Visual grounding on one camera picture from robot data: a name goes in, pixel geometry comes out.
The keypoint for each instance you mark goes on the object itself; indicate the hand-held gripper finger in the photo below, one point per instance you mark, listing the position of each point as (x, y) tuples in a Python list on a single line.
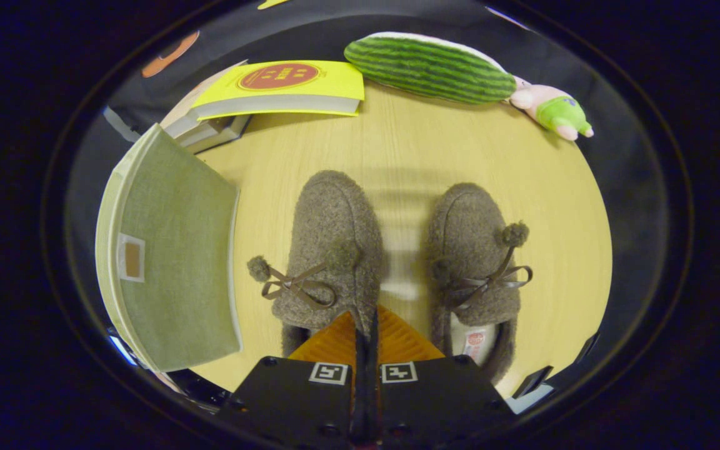
[(361, 406), (374, 406)]

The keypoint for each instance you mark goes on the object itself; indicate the brown fuzzy shoe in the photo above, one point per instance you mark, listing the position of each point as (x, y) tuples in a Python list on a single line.
[(329, 219), (466, 225)]

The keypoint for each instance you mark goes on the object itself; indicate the green fabric storage box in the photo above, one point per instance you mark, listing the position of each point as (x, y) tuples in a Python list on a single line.
[(179, 250)]

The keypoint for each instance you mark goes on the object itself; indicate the dark grey book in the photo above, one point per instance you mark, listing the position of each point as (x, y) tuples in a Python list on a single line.
[(222, 134)]

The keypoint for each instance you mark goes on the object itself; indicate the yellow book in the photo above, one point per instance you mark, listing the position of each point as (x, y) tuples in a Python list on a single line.
[(335, 81)]

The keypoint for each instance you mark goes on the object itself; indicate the beige book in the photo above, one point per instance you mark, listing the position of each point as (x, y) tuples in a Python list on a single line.
[(182, 115)]

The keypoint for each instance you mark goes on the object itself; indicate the striped green watermelon plush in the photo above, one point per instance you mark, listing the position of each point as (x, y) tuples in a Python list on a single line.
[(429, 69)]

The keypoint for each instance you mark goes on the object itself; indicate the pink and green plush toy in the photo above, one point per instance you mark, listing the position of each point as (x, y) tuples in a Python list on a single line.
[(554, 112)]

